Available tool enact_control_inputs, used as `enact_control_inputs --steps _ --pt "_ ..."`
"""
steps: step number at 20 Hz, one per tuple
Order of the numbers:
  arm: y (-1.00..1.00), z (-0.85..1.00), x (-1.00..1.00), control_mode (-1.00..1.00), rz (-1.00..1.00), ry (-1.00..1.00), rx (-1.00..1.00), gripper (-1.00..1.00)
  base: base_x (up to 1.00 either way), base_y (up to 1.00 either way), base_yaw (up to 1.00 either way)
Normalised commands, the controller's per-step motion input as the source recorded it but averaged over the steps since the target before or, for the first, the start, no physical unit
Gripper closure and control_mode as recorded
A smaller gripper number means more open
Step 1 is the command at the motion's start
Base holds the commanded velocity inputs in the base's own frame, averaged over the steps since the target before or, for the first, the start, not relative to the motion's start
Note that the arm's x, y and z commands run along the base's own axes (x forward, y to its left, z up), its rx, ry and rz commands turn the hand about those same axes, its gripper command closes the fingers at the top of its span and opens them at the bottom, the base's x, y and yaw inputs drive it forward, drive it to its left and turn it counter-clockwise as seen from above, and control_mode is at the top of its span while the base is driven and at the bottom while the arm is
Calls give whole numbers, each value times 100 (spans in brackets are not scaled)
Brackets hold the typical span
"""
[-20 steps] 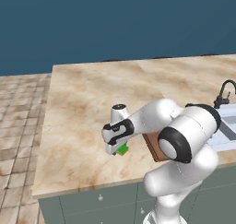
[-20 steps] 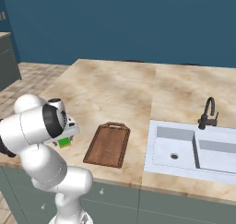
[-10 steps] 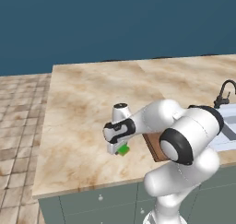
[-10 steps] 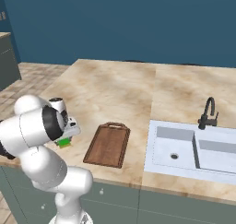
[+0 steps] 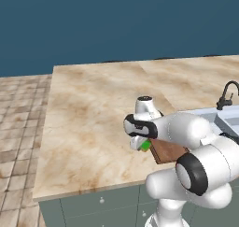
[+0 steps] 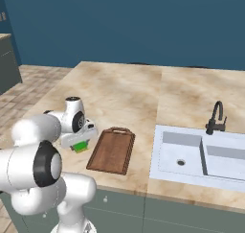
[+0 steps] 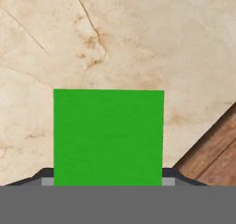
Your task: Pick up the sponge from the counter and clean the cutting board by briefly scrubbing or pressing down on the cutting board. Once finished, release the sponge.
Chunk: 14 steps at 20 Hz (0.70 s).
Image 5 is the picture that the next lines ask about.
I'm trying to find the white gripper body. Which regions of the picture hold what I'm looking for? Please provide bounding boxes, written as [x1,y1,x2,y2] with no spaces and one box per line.
[129,135,148,151]

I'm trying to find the green sponge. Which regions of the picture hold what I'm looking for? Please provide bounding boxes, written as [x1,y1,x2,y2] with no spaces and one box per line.
[139,139,153,152]

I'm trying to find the brown wooden cutting board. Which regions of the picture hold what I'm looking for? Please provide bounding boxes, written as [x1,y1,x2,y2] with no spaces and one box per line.
[148,138,190,165]

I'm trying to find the grey-green cupboard door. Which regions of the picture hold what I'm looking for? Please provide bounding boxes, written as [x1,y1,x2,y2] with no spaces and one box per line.
[138,182,163,227]

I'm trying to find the grey-green drawer front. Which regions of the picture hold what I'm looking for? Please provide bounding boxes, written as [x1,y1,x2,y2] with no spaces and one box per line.
[63,205,148,227]
[58,185,141,221]

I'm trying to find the pale blue sink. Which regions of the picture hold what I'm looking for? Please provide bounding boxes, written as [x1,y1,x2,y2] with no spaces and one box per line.
[182,105,239,139]

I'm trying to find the black tap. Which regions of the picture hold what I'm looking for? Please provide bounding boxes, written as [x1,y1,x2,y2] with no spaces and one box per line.
[216,80,239,111]

